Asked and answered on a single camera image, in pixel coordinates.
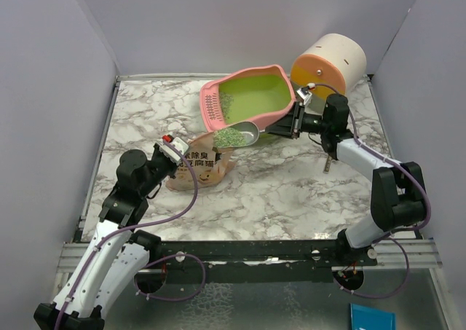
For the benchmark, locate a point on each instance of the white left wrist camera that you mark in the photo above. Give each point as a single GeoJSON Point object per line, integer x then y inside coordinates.
{"type": "Point", "coordinates": [174, 148]}

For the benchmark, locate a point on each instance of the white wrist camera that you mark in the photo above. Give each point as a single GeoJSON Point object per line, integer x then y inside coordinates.
{"type": "Point", "coordinates": [304, 94]}
{"type": "Point", "coordinates": [174, 148]}

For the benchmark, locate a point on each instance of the pink cat litter bag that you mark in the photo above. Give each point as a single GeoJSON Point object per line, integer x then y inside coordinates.
{"type": "Point", "coordinates": [209, 165]}

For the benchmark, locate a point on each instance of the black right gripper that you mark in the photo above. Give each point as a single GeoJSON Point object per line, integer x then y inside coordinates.
{"type": "Point", "coordinates": [284, 126]}

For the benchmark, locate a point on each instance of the black base crossbar plate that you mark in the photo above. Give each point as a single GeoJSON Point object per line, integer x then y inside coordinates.
{"type": "Point", "coordinates": [300, 271]}

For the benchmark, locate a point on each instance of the metal litter scoop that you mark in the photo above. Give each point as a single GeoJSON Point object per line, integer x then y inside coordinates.
{"type": "Point", "coordinates": [250, 130]}

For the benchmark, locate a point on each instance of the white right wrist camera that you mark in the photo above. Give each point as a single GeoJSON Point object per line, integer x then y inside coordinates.
{"type": "Point", "coordinates": [304, 94]}

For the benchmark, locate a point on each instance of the green litter pellets in scoop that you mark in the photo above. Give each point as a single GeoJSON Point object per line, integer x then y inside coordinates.
{"type": "Point", "coordinates": [228, 137]}

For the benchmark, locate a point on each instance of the pink green litter box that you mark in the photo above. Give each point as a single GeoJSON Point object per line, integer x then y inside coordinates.
{"type": "Point", "coordinates": [261, 95]}

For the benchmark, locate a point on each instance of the aluminium frame rail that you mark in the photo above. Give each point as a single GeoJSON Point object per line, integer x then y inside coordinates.
{"type": "Point", "coordinates": [420, 254]}

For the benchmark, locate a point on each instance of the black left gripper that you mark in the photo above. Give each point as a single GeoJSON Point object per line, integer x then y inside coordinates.
{"type": "Point", "coordinates": [172, 174]}

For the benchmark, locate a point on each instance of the blue card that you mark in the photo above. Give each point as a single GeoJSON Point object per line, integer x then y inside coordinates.
{"type": "Point", "coordinates": [367, 318]}

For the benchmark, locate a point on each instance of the orange drawer storage cabinet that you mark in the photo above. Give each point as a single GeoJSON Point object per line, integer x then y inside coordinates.
{"type": "Point", "coordinates": [334, 60]}

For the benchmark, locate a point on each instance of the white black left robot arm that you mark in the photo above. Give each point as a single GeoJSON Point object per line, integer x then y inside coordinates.
{"type": "Point", "coordinates": [115, 252]}

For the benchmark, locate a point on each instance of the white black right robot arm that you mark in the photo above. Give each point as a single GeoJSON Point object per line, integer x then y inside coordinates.
{"type": "Point", "coordinates": [398, 197]}

